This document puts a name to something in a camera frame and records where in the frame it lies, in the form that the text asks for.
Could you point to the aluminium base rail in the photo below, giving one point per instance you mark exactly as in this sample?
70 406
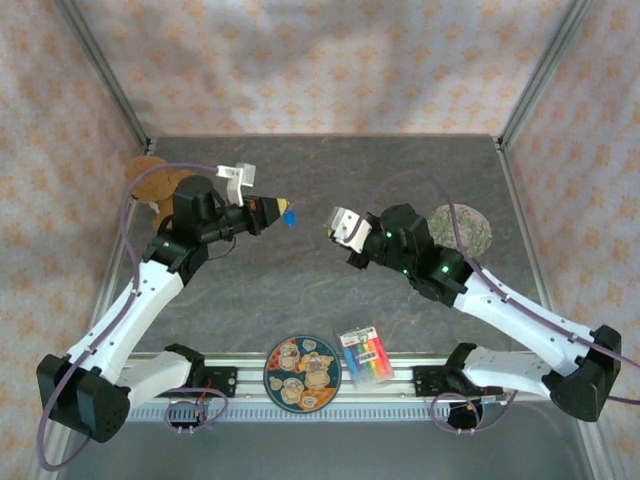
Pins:
250 382

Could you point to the blue plastic key tag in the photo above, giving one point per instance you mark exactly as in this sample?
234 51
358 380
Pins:
289 218

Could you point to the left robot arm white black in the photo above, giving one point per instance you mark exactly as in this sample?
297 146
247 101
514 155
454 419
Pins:
125 320

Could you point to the round cartoon bear coaster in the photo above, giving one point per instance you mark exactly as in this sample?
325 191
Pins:
302 372

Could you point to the pack of coloured markers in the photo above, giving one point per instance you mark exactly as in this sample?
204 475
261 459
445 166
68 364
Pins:
367 357

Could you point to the orange patterned backdrop cloth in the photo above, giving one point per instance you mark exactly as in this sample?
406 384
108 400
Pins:
320 60

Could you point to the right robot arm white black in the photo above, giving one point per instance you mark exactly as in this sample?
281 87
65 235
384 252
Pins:
525 315

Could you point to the round green floral coaster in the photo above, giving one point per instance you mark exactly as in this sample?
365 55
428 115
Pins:
475 230

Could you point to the silver aluminium frame post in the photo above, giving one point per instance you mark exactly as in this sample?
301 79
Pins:
107 75
544 75

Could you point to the brown teddy bear plush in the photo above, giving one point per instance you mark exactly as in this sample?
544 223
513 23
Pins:
147 175

